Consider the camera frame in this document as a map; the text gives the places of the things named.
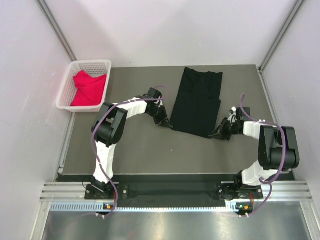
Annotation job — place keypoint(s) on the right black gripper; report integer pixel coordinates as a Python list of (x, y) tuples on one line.
[(217, 133)]

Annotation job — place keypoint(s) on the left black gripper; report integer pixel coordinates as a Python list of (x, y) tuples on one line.
[(162, 120)]

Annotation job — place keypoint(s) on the black t-shirt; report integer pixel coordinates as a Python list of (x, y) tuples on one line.
[(197, 103)]

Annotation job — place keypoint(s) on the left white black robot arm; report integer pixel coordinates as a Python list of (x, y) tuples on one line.
[(109, 126)]

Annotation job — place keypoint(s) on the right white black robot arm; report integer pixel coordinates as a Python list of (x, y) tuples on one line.
[(277, 148)]

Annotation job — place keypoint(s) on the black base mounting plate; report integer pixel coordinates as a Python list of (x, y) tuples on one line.
[(171, 190)]

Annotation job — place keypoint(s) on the crumpled red t-shirt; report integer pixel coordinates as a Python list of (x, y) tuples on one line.
[(90, 89)]

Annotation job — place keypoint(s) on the white perforated plastic basket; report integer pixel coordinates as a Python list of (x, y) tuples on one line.
[(68, 90)]

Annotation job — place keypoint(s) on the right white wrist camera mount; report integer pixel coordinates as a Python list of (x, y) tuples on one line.
[(232, 115)]

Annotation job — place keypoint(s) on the aluminium frame rail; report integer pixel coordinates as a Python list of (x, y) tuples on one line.
[(282, 191)]

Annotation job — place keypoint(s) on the grey slotted cable duct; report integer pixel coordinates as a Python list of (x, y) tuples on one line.
[(102, 207)]

